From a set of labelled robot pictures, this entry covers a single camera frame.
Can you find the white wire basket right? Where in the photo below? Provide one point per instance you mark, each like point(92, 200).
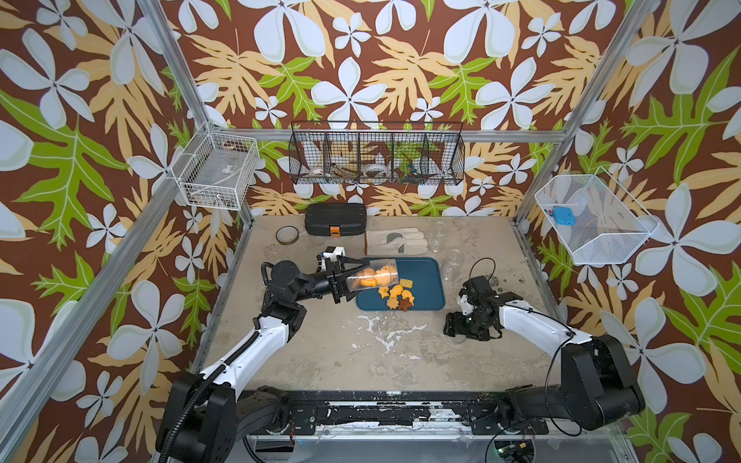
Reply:
point(612, 225)

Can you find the black tool case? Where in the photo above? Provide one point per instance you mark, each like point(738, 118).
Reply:
point(336, 220)

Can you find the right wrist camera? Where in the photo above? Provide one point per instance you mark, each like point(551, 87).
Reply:
point(466, 307)

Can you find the white wire basket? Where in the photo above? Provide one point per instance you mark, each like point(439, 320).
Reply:
point(215, 169)
point(612, 225)

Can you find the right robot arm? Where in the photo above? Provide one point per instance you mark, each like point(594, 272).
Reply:
point(598, 386)

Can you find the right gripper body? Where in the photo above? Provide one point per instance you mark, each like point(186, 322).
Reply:
point(468, 325)

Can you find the clear jar brown cookies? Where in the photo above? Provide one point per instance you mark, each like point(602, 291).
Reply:
point(438, 236)

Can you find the brown tape roll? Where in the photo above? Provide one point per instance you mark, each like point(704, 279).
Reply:
point(287, 235)

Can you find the clear jar orange cookies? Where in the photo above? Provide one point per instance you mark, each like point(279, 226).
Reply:
point(378, 273)

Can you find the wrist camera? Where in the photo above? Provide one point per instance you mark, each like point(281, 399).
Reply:
point(333, 252)
point(466, 307)

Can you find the clear jar with cookies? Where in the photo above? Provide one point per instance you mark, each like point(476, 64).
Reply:
point(452, 265)

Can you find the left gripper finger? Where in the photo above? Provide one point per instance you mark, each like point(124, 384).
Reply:
point(345, 293)
point(351, 265)

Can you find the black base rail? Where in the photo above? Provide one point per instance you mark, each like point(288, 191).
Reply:
point(308, 412)

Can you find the teal plastic tray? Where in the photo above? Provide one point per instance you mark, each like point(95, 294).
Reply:
point(427, 287)

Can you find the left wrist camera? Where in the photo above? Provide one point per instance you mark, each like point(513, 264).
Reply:
point(333, 252)

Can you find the white wire basket left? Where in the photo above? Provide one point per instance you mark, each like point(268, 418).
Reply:
point(215, 169)

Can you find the black wire basket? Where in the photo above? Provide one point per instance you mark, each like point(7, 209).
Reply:
point(417, 153)

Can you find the brown star cookie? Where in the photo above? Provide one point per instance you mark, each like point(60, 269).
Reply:
point(405, 305)

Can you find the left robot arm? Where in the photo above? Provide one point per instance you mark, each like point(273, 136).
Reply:
point(207, 413)

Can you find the blue object in basket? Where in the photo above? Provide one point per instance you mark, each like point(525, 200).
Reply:
point(563, 216)

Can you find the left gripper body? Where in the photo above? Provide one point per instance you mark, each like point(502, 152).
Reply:
point(322, 283)

